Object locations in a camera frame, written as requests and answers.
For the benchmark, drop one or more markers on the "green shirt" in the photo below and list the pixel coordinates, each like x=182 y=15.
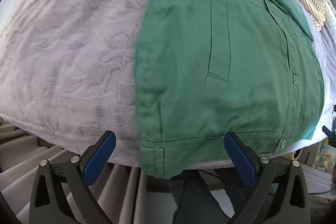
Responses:
x=207 y=67

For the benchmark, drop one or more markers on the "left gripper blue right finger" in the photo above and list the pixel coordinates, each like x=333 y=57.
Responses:
x=290 y=203

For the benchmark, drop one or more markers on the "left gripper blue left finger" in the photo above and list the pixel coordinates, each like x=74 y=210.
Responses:
x=49 y=203

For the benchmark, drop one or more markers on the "lavender plush blanket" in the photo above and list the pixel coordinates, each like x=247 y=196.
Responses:
x=68 y=72

